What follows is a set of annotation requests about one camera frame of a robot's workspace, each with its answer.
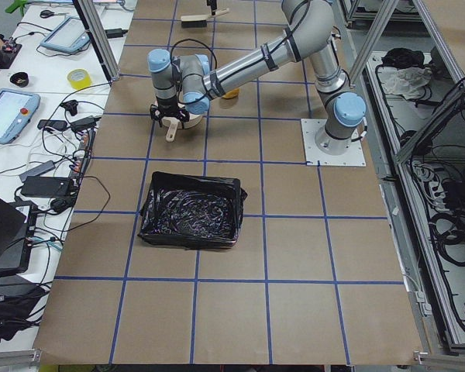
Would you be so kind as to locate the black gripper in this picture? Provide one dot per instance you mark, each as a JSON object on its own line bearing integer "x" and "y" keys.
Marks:
{"x": 167, "y": 107}

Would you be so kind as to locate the beige plastic dustpan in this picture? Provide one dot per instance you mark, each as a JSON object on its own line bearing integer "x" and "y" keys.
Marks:
{"x": 173, "y": 125}

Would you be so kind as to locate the beige hand brush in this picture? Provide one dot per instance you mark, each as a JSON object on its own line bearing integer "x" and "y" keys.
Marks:
{"x": 200, "y": 21}

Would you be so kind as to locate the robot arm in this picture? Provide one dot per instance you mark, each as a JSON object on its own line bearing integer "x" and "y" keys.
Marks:
{"x": 185, "y": 85}

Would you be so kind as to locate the black lined trash bin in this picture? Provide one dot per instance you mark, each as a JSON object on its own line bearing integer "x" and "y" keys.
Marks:
{"x": 195, "y": 212}

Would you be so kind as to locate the yellow lemon toy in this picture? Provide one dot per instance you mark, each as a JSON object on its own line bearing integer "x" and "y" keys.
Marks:
{"x": 234, "y": 93}

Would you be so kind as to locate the yellow tape roll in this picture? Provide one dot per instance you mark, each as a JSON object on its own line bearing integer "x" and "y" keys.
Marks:
{"x": 79, "y": 79}

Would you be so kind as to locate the upper blue teach pendant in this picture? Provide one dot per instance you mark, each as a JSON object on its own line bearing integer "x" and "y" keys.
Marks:
{"x": 68, "y": 37}

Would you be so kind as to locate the blue teach pendant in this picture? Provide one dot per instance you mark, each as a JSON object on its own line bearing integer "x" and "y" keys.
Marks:
{"x": 16, "y": 111}
{"x": 68, "y": 37}

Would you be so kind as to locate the black scissors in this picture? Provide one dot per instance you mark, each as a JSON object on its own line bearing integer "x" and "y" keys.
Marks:
{"x": 46, "y": 13}

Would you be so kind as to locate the small black bowl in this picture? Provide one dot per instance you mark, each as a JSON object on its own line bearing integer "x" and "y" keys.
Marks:
{"x": 20, "y": 79}

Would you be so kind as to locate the lower blue teach pendant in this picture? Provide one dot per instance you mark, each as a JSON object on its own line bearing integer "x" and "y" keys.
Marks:
{"x": 16, "y": 111}

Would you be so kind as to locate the black power adapter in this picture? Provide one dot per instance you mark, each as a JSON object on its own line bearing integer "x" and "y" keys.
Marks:
{"x": 47, "y": 187}

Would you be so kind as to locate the white crumpled cloth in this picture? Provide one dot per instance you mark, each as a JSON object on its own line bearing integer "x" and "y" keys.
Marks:
{"x": 409, "y": 83}

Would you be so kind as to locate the black laptop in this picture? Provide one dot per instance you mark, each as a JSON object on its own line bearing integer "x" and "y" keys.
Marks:
{"x": 17, "y": 225}

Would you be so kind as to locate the aluminium frame post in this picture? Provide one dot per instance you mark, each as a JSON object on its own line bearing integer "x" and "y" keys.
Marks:
{"x": 93, "y": 27}

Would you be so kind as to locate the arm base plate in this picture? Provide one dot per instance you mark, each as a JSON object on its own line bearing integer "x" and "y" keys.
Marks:
{"x": 322, "y": 150}

